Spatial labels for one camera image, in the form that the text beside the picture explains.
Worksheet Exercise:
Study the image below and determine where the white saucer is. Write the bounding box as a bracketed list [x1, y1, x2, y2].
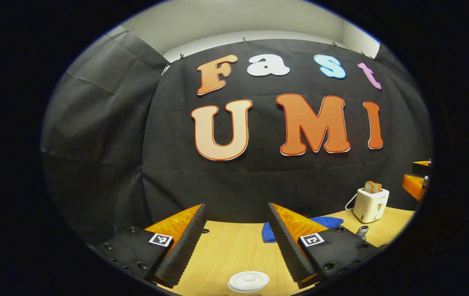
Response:
[227, 280, 255, 294]

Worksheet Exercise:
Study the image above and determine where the white toaster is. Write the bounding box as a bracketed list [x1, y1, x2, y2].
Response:
[353, 187, 390, 224]

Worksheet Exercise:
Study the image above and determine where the blue towel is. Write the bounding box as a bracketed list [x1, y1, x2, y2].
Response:
[262, 216, 344, 243]

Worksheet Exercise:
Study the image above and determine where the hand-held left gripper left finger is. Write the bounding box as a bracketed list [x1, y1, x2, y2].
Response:
[89, 203, 208, 289]

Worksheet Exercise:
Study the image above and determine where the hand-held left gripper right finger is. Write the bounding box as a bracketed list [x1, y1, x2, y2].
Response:
[267, 202, 383, 289]

